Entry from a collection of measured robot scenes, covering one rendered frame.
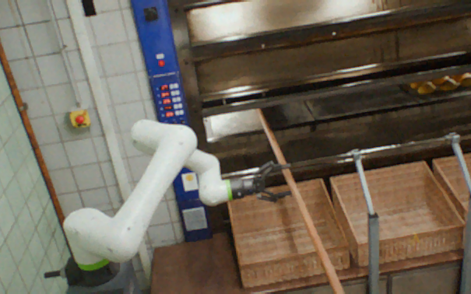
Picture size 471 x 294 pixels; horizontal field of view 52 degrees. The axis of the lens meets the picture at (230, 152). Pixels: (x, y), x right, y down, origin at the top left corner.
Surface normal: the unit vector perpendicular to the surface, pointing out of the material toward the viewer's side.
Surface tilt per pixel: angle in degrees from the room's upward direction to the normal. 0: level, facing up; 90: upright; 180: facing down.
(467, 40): 70
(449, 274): 91
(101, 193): 90
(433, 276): 91
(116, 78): 90
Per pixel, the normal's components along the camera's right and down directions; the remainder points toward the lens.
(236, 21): 0.04, 0.11
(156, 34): 0.09, 0.43
